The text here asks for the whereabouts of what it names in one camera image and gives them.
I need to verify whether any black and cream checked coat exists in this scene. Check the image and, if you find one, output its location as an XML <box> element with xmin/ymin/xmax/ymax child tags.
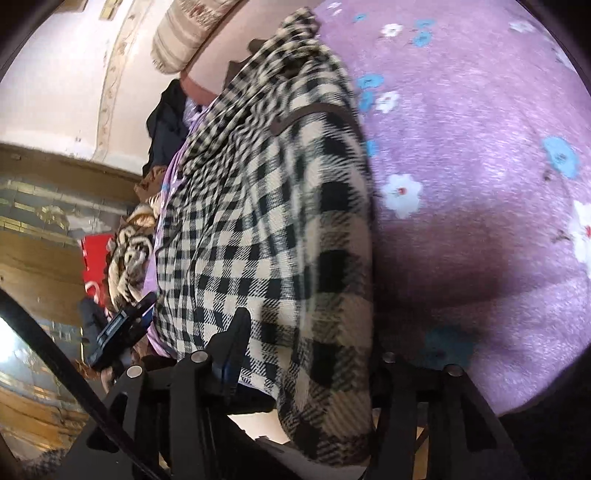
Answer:
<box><xmin>152</xmin><ymin>9</ymin><xmax>384</xmax><ymax>464</ymax></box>

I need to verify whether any red cloth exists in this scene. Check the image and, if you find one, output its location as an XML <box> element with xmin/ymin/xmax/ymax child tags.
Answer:
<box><xmin>81</xmin><ymin>234</ymin><xmax>116</xmax><ymax>305</ymax></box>

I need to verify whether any tiger print blanket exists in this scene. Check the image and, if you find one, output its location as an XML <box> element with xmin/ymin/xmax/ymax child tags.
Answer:
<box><xmin>106</xmin><ymin>203</ymin><xmax>160</xmax><ymax>308</ymax></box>

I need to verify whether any wooden wardrobe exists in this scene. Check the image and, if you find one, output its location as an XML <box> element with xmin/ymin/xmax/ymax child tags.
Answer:
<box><xmin>0</xmin><ymin>143</ymin><xmax>148</xmax><ymax>462</ymax></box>

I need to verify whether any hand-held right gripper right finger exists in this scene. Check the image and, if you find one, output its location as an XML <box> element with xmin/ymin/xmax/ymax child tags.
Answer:
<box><xmin>365</xmin><ymin>351</ymin><xmax>532</xmax><ymax>480</ymax></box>

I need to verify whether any purple floral bedsheet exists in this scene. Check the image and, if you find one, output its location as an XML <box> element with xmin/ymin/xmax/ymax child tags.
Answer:
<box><xmin>143</xmin><ymin>0</ymin><xmax>591</xmax><ymax>416</ymax></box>

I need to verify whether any striped beige pillow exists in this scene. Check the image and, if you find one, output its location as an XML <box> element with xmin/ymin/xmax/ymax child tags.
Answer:
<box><xmin>152</xmin><ymin>0</ymin><xmax>241</xmax><ymax>75</ymax></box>

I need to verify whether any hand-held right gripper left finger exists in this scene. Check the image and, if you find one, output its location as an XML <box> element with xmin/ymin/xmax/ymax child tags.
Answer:
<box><xmin>55</xmin><ymin>307</ymin><xmax>252</xmax><ymax>480</ymax></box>

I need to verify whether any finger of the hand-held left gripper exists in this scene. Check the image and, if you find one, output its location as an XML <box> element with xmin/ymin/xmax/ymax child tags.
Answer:
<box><xmin>124</xmin><ymin>292</ymin><xmax>158</xmax><ymax>332</ymax></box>

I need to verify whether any brown cloth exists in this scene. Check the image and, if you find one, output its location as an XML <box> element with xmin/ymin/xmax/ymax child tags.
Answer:
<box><xmin>134</xmin><ymin>166</ymin><xmax>168</xmax><ymax>204</ymax></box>

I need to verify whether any dark navy garment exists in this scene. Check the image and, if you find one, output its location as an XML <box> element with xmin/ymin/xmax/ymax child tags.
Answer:
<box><xmin>145</xmin><ymin>79</ymin><xmax>195</xmax><ymax>169</ymax></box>

